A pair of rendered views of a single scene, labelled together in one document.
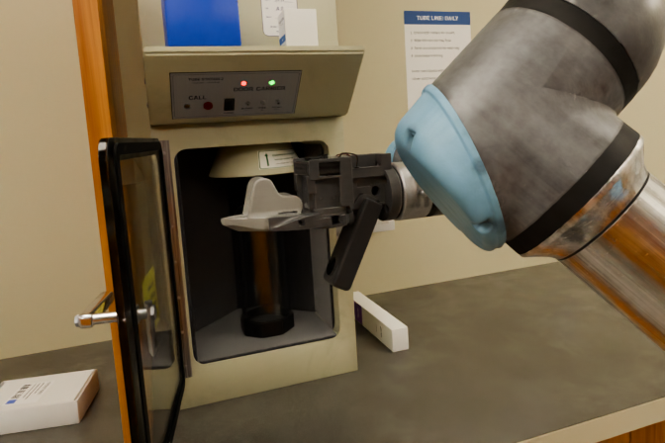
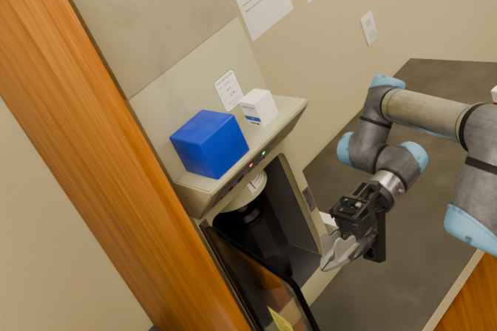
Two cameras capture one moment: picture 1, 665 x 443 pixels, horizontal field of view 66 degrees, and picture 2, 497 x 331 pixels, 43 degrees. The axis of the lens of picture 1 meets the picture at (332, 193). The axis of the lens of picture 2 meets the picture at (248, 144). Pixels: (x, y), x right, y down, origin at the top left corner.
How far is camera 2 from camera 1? 0.93 m
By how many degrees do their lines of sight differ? 27
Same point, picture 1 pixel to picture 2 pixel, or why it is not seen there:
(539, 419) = (464, 247)
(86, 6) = (166, 189)
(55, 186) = (47, 265)
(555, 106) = not seen: outside the picture
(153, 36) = (171, 162)
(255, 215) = (340, 258)
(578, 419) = not seen: hidden behind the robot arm
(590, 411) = not seen: hidden behind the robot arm
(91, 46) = (177, 210)
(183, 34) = (222, 167)
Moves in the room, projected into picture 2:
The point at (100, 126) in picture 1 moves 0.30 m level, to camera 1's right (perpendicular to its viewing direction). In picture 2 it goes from (199, 249) to (321, 168)
